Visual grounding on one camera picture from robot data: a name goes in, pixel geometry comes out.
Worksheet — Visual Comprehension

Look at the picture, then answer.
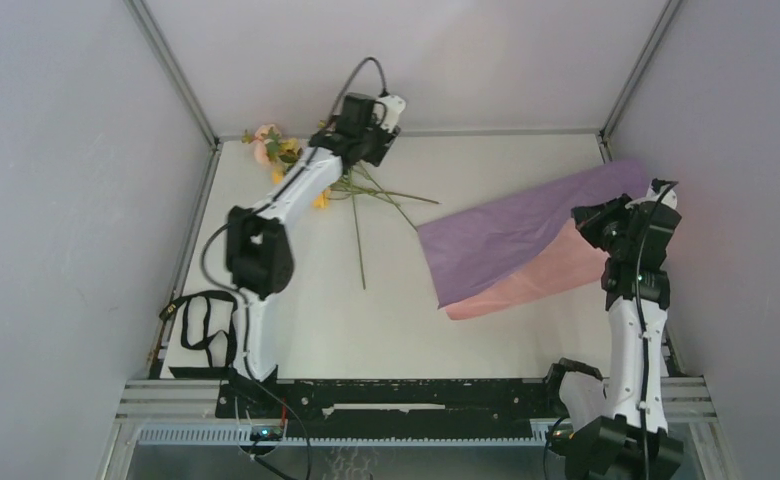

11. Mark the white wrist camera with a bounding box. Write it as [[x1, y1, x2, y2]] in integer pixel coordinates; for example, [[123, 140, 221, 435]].
[[645, 178, 678, 210], [373, 94, 407, 133]]

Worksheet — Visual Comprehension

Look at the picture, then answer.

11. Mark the white pink rose stem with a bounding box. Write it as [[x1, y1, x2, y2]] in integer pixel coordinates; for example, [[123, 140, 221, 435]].
[[317, 117, 419, 231]]

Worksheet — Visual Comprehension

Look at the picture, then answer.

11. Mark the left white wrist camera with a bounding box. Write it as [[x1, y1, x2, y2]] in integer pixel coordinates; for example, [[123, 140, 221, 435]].
[[373, 94, 407, 133]]

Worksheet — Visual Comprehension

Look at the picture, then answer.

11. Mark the pink purple wrapping paper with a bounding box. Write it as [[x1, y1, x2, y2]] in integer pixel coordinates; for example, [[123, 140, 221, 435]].
[[417, 160, 649, 320]]

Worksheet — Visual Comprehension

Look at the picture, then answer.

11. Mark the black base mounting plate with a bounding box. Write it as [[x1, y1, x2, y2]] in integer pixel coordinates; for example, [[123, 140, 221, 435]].
[[215, 378, 562, 440]]

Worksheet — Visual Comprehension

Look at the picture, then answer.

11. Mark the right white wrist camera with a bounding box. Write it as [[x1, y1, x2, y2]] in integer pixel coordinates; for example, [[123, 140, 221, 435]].
[[645, 178, 678, 210]]

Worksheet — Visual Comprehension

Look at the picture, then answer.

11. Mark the white slotted cable duct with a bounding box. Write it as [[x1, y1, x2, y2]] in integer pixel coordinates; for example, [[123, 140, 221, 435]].
[[136, 423, 553, 448]]

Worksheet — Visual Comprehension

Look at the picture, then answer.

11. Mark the aluminium frame rail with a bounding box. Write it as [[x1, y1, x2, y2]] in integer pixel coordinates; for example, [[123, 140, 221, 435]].
[[217, 128, 605, 142]]

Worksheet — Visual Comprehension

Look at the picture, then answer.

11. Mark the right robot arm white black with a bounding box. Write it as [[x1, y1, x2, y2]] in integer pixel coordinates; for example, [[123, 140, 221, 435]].
[[543, 182, 684, 479]]

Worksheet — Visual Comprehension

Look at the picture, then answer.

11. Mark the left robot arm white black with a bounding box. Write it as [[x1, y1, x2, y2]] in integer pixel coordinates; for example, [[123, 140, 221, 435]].
[[225, 93, 406, 417]]

